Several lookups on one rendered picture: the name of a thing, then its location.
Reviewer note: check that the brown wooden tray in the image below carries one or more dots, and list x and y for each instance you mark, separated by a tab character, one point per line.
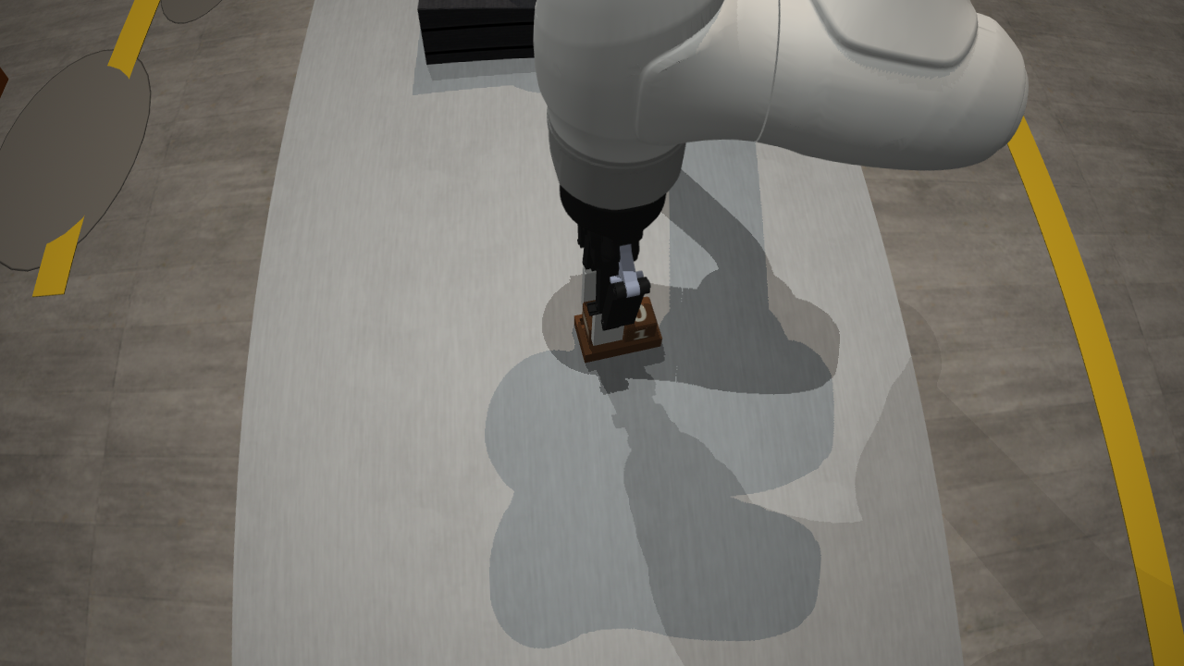
607	350

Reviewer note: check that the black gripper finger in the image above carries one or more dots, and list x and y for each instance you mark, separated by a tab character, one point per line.
589	271
609	314

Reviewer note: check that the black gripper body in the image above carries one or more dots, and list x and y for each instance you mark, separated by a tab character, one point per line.
620	227

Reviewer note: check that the brown calendar cube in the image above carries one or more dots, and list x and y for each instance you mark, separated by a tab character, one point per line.
645	323
587	319

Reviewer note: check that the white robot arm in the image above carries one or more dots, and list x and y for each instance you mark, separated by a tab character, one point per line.
898	84

